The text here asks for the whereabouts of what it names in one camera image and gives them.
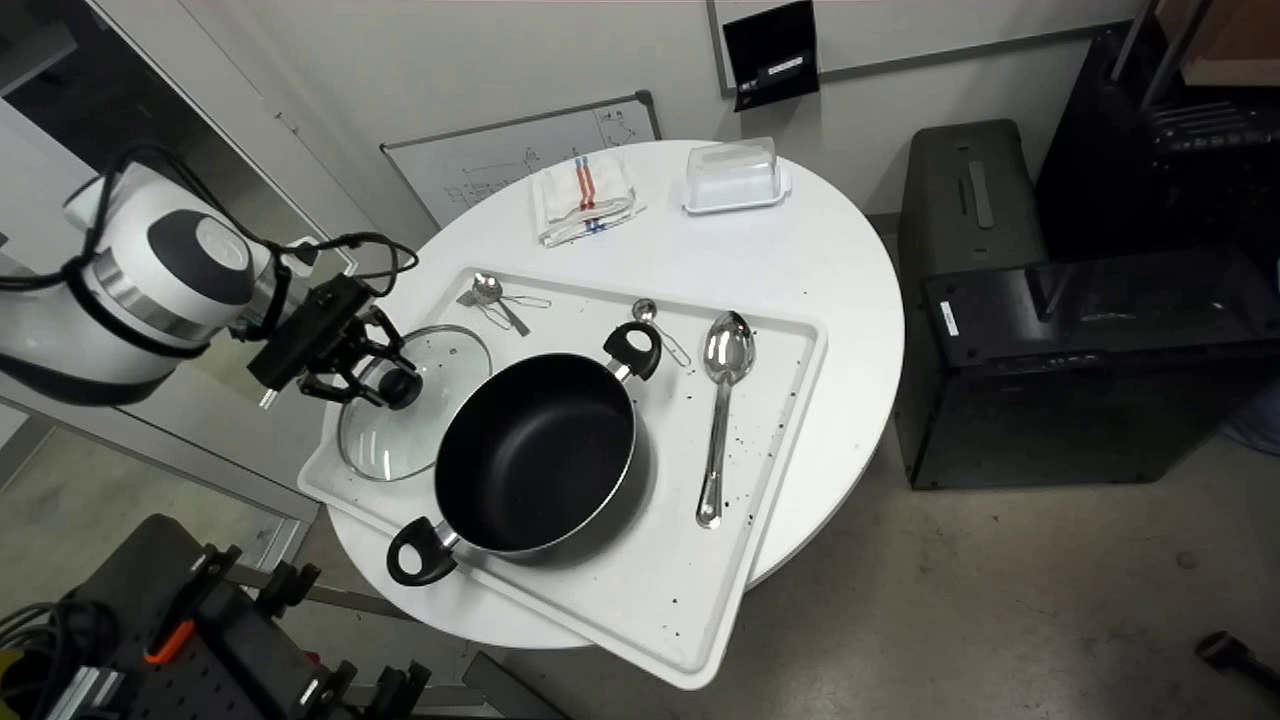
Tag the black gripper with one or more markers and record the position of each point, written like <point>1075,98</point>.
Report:
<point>347,356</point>

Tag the glass lid with black knob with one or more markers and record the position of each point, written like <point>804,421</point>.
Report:
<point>400,445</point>

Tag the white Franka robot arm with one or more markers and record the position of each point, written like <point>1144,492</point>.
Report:
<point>134,292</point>

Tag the small leaning whiteboard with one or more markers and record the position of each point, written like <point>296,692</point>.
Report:
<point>533,154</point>

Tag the black equipment cart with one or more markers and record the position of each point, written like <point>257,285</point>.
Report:
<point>201,627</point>

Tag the white plastic tray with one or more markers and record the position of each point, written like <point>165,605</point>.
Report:
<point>642,603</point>

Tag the large metal spoon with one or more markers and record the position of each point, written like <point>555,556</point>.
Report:
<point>729,350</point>

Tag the clear plastic lidded container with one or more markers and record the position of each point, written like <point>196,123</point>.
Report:
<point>729,179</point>

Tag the black marker holder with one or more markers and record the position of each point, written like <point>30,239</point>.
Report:
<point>771,52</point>

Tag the small black case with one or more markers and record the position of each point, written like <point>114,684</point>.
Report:
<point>973,186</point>

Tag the brown cardboard box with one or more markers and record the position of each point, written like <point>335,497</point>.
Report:
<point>1233,40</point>

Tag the large wall whiteboard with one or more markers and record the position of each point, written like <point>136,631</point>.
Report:
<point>934,26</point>

